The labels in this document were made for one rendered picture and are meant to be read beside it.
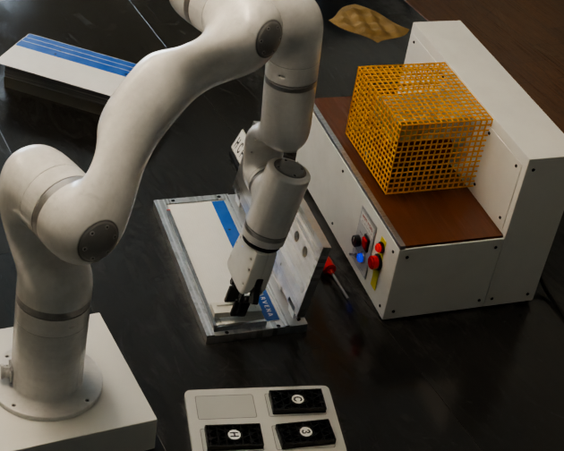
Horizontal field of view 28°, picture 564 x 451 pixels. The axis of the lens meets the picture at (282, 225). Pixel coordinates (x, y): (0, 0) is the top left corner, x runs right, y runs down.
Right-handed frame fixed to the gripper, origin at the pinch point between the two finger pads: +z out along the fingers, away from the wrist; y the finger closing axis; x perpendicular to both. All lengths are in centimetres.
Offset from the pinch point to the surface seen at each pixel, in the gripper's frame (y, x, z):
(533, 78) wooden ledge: -83, 113, -18
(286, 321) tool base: 4.5, 9.6, 0.9
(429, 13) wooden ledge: -124, 98, -15
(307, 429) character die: 32.0, 4.3, 2.1
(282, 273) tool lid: -5.2, 10.4, -3.5
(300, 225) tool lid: -6.9, 11.0, -14.4
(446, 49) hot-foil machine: -36, 47, -43
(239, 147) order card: -55, 17, -2
